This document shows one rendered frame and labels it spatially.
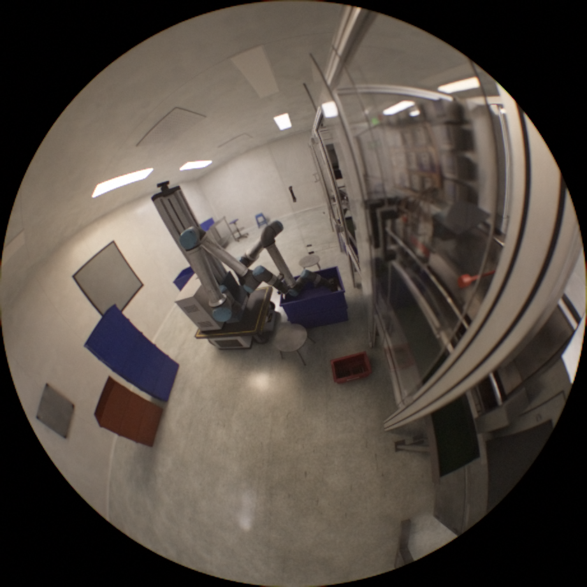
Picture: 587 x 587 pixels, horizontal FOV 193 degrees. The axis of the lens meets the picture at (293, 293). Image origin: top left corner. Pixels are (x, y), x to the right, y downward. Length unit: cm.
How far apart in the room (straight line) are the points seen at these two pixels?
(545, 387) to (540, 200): 48
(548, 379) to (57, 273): 432
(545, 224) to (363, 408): 141
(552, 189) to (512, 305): 13
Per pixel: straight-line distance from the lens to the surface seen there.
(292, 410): 154
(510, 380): 87
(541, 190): 21
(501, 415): 60
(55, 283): 370
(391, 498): 154
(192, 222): 173
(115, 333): 230
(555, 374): 60
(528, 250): 22
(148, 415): 258
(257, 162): 630
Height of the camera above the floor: 143
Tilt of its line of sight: 38 degrees down
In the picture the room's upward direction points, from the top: 24 degrees counter-clockwise
